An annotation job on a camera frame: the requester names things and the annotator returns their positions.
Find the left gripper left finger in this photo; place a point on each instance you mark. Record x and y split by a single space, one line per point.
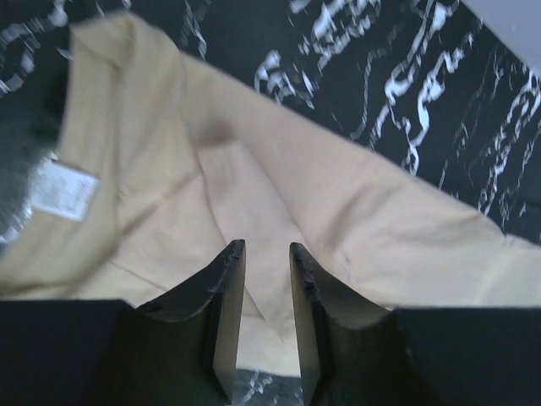
177 349

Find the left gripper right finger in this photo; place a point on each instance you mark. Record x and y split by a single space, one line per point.
354 352

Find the beige t shirt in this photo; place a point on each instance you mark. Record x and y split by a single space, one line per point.
165 160

